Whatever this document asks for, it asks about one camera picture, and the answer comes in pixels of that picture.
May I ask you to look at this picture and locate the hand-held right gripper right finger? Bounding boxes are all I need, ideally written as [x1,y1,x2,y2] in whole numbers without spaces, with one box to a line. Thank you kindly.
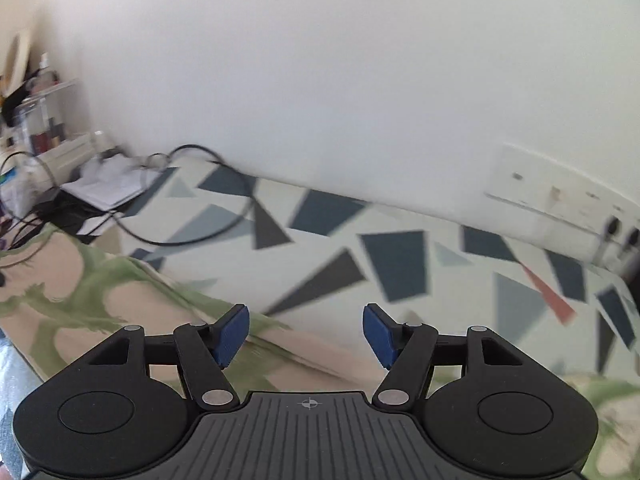
[362,303,546,411]

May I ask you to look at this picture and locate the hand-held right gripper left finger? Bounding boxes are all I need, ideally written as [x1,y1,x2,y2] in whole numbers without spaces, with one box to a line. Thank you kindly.
[75,305,250,411]

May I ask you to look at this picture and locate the green camouflage pants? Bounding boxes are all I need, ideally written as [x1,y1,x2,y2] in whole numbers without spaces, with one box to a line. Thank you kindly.
[0,220,640,480]

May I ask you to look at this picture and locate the geometric patterned desk mat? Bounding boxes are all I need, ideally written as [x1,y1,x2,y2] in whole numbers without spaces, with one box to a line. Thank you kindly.
[90,160,640,391]

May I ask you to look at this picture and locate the white paper stack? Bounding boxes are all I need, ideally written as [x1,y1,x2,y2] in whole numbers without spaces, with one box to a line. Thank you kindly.
[60,157,166,211]

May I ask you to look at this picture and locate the white round container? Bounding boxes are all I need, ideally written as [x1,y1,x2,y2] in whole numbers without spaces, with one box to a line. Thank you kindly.
[37,132,108,183]

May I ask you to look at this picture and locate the black plug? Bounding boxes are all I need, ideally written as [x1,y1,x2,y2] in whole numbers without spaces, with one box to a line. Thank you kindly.
[620,227,640,266]
[592,217,618,263]

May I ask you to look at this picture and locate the clear lidded jar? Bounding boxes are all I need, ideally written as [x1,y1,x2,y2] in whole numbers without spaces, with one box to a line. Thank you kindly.
[12,80,83,153]

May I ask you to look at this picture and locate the round white mirror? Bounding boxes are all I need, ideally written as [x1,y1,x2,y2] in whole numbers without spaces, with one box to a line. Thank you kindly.
[2,32,33,98]

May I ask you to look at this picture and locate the black cable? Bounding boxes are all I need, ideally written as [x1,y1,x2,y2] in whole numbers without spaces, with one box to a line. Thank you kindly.
[0,145,258,247]

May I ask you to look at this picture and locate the white wall socket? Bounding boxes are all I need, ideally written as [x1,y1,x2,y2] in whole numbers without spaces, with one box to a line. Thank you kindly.
[485,142,640,266]

